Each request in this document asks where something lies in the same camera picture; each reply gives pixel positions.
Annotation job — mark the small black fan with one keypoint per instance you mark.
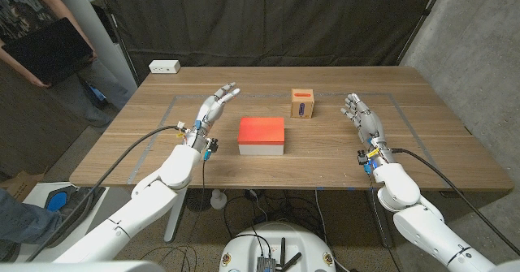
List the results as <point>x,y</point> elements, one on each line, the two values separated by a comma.
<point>198,200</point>

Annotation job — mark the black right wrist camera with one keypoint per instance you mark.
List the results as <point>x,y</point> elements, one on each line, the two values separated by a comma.
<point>360,157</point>

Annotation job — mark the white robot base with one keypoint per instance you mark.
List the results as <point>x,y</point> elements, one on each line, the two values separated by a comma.
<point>278,247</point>

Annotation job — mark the red box with white base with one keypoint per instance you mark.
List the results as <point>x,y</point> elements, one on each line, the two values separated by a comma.
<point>261,132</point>

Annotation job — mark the grey table leg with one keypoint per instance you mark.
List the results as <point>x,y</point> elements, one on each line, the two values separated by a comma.
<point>382,223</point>

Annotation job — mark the black radio module with antennas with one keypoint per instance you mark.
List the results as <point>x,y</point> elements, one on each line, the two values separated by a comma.
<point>266,264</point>

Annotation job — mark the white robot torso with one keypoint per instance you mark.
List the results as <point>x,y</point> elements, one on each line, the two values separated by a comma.
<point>81,267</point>

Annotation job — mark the wooden box with coin slots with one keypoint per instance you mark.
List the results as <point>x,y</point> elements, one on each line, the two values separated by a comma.
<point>302,106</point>

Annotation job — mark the black foot pedal blue pad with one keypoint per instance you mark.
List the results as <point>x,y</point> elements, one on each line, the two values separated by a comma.
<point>61,201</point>

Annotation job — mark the brown cardboard box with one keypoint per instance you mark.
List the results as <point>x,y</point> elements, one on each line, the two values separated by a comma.
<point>18,184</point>

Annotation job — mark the black curtain backdrop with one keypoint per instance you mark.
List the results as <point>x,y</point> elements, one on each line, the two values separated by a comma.
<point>264,20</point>

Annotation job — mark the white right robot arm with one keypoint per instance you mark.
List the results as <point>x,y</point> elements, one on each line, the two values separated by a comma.
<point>422,227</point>

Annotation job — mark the white partition panel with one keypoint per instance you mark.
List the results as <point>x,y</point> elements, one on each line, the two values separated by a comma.
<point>93,20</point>

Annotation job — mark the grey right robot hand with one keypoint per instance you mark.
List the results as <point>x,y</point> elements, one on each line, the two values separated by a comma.
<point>367,123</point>

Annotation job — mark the black backdrop stand pole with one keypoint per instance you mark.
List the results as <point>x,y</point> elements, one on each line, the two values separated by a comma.
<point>115,28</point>
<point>422,18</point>

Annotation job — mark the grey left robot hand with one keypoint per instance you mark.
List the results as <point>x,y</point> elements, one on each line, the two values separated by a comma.
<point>211,113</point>

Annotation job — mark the standing person in dark shirt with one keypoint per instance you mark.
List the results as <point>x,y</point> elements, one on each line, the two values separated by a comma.
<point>24,0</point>

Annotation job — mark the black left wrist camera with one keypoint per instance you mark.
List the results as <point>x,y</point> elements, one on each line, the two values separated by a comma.
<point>212,144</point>

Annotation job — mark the white power strip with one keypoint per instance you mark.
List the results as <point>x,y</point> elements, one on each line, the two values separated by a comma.
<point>164,66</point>

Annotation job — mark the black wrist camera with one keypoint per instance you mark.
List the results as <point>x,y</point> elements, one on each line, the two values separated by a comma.
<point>212,144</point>
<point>360,157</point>

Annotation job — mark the white table leg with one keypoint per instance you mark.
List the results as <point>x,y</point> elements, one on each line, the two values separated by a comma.
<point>175,219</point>

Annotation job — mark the black laptop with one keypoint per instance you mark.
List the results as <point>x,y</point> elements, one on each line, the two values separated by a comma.
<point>44,53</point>

